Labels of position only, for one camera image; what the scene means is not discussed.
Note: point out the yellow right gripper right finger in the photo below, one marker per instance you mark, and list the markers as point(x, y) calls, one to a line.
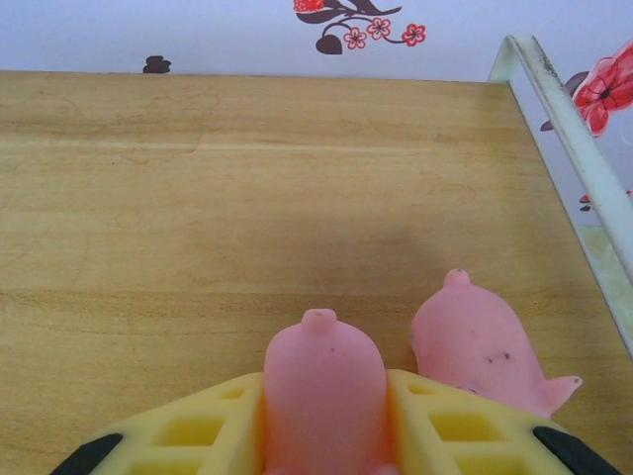
point(460, 440)

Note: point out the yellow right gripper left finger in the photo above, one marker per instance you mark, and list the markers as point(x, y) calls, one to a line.
point(198, 435)

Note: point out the pink plastic toy pig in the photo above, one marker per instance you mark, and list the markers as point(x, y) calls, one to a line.
point(475, 341)
point(324, 386)

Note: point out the wooden shelf with white frame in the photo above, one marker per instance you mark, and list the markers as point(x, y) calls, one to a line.
point(198, 198)

